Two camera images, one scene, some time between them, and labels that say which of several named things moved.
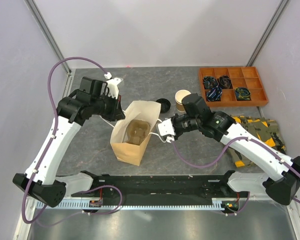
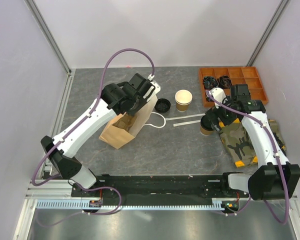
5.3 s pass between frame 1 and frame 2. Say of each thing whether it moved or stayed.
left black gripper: moved
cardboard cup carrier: moved
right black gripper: moved
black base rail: stayed
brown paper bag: moved
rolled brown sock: stayed
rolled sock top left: stayed
